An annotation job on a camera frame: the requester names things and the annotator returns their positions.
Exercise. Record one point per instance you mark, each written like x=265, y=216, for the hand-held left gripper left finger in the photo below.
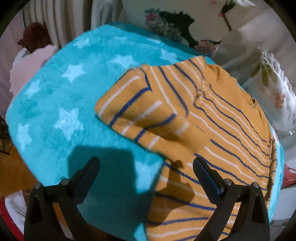
x=89, y=173

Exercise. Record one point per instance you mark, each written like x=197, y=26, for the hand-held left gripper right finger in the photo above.
x=209, y=183

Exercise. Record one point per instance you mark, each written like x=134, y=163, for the yellow striped sweater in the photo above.
x=208, y=120

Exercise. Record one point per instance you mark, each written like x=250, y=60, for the turquoise star blanket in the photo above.
x=69, y=104

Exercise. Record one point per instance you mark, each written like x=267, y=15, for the red rimmed white basin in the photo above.
x=11, y=213

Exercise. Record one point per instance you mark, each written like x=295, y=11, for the leaf print white pillow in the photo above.
x=275, y=92

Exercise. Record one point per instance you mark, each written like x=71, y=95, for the pink cloth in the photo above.
x=27, y=67

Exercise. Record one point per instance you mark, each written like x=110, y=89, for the beige cloth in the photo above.
x=249, y=39

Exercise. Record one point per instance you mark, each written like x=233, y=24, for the white ribbed radiator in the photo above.
x=60, y=20

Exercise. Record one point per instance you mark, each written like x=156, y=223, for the black floral print pillow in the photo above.
x=166, y=20

